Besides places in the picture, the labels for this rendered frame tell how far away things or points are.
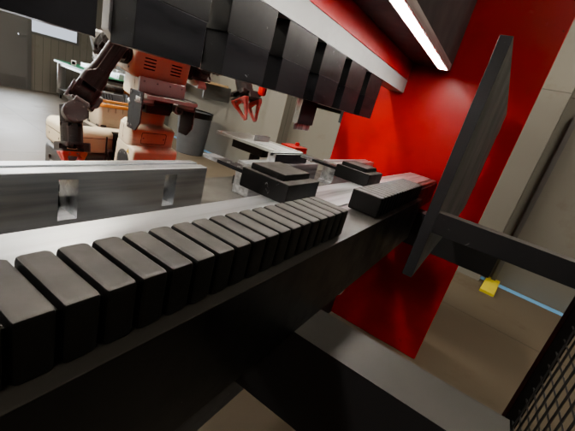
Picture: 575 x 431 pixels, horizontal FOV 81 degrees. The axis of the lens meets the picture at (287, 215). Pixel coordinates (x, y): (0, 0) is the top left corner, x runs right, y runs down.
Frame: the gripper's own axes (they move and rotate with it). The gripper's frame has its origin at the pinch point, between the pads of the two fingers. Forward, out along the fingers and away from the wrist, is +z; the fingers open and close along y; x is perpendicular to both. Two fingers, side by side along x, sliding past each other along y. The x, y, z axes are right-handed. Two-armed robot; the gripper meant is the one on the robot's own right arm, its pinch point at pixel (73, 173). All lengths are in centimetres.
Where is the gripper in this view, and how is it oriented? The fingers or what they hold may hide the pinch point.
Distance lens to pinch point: 119.4
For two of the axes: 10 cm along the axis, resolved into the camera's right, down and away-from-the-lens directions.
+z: -0.7, 9.9, 1.6
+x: 6.4, -0.8, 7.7
